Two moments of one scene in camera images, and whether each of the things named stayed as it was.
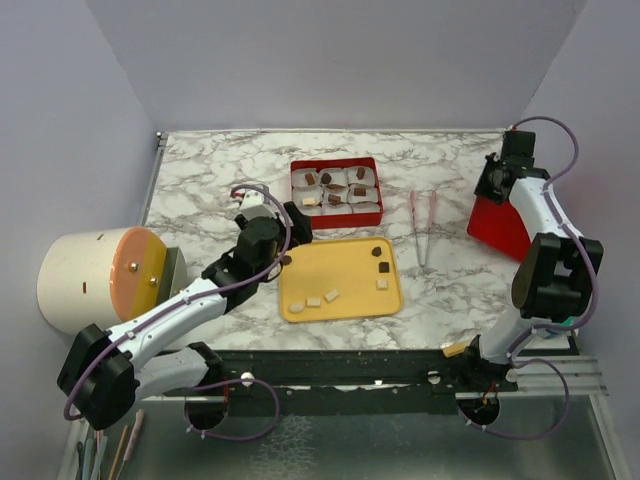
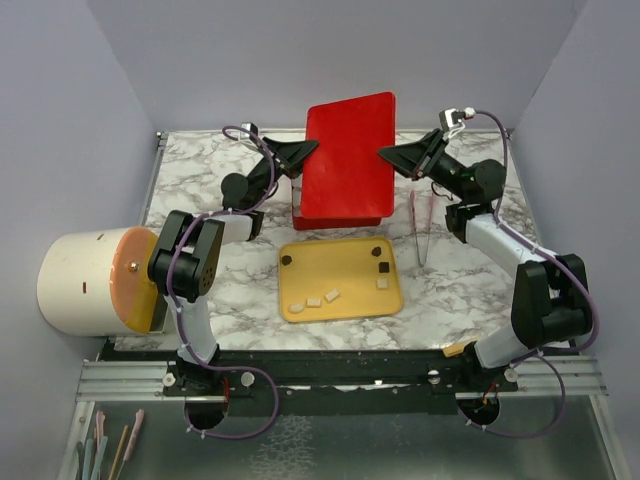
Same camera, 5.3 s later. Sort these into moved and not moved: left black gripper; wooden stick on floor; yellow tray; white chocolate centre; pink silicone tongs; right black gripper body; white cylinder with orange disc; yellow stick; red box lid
Moved: red box lid; left black gripper; right black gripper body
Not moved: yellow stick; white chocolate centre; white cylinder with orange disc; wooden stick on floor; yellow tray; pink silicone tongs
